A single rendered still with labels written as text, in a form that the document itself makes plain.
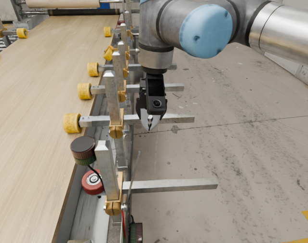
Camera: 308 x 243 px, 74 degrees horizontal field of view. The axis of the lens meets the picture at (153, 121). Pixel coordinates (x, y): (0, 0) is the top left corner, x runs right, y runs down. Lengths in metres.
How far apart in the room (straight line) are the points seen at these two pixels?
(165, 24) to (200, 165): 1.61
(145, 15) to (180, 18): 0.11
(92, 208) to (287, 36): 0.90
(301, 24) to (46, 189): 0.75
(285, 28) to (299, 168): 1.90
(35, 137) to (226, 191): 1.42
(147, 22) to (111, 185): 0.45
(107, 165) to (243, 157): 1.69
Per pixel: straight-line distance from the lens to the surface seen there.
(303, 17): 0.46
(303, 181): 2.18
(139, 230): 0.84
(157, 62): 0.52
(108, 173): 0.60
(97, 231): 0.95
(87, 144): 0.54
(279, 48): 0.46
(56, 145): 0.88
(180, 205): 1.69
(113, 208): 0.70
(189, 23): 0.40
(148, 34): 0.50
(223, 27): 0.42
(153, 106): 0.50
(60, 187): 0.74
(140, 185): 0.74
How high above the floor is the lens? 1.48
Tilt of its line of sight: 39 degrees down
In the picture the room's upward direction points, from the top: straight up
